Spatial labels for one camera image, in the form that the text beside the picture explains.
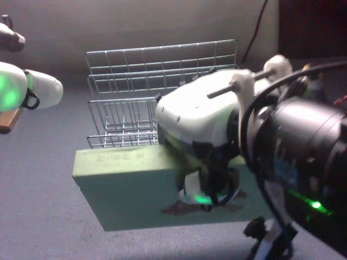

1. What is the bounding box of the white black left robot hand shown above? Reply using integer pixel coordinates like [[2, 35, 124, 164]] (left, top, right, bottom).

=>
[[0, 15, 63, 113]]

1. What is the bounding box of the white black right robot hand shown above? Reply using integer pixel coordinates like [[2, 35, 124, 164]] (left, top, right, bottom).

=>
[[156, 69, 246, 213]]

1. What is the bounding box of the green book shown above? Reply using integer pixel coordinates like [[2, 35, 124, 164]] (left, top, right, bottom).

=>
[[72, 146, 272, 232]]

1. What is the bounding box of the wooden block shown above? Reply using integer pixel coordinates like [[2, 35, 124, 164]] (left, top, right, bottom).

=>
[[0, 109, 23, 135]]

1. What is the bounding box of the grey table cloth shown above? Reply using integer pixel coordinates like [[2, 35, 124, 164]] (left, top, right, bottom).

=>
[[0, 58, 347, 260]]

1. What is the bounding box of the dark cabinet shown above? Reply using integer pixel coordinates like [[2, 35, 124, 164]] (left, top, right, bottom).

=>
[[278, 0, 347, 60]]

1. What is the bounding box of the wire dish rack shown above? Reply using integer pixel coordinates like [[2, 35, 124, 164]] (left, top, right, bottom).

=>
[[85, 39, 241, 150]]

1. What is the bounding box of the red cable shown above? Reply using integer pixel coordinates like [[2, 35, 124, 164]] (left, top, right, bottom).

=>
[[241, 0, 269, 63]]

